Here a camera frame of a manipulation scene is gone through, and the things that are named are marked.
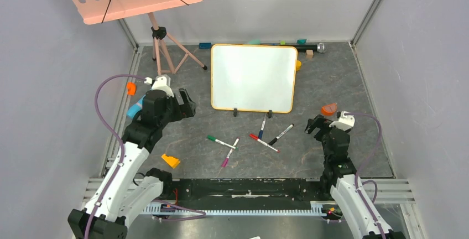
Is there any black-capped whiteboard marker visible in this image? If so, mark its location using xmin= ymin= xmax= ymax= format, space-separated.
xmin=268 ymin=123 xmax=294 ymax=146

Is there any yellow-framed whiteboard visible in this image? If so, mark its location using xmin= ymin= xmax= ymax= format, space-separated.
xmin=211 ymin=44 xmax=298 ymax=113

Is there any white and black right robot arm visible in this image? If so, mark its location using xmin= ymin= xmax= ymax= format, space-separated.
xmin=305 ymin=112 xmax=405 ymax=238

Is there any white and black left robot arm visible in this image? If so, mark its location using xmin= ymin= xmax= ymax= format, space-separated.
xmin=67 ymin=88 xmax=196 ymax=238

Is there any orange half-round toy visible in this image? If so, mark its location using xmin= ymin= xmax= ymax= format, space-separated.
xmin=320 ymin=103 xmax=337 ymax=116

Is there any green-capped marker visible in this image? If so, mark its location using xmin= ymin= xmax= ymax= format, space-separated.
xmin=207 ymin=135 xmax=237 ymax=149

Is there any blue toy microphone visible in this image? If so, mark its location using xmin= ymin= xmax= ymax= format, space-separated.
xmin=127 ymin=96 xmax=145 ymax=119

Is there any orange wedge block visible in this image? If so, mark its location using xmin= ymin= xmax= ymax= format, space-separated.
xmin=161 ymin=154 xmax=181 ymax=169

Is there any blue-capped marker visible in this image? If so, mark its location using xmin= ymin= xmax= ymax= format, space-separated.
xmin=258 ymin=113 xmax=268 ymax=139

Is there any small orange clip toy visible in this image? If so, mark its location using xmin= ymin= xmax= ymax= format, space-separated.
xmin=126 ymin=82 xmax=137 ymax=96

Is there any dark blue brick block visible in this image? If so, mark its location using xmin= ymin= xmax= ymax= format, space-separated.
xmin=199 ymin=42 xmax=212 ymax=49

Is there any red-capped marker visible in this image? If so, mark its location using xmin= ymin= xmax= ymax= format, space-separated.
xmin=249 ymin=133 xmax=280 ymax=153

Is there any magenta-capped marker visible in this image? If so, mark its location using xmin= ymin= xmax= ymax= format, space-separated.
xmin=221 ymin=138 xmax=239 ymax=168

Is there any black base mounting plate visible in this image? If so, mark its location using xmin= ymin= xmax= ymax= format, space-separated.
xmin=158 ymin=178 xmax=332 ymax=210

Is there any wooden cube block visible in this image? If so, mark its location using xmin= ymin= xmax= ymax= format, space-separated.
xmin=305 ymin=49 xmax=314 ymax=59

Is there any black handheld microphone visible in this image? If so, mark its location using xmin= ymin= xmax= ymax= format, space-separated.
xmin=293 ymin=43 xmax=325 ymax=53

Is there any teal triangle block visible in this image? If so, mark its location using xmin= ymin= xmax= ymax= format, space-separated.
xmin=296 ymin=39 xmax=307 ymax=45

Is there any mint green toy microphone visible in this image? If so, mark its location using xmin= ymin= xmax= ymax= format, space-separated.
xmin=246 ymin=39 xmax=261 ymax=45

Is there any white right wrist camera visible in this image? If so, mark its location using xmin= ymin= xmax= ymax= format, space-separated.
xmin=329 ymin=111 xmax=355 ymax=133

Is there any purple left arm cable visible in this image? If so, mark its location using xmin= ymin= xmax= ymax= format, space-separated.
xmin=83 ymin=74 xmax=153 ymax=239

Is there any grey toothed cable rail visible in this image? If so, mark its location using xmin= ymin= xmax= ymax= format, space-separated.
xmin=140 ymin=202 xmax=327 ymax=217

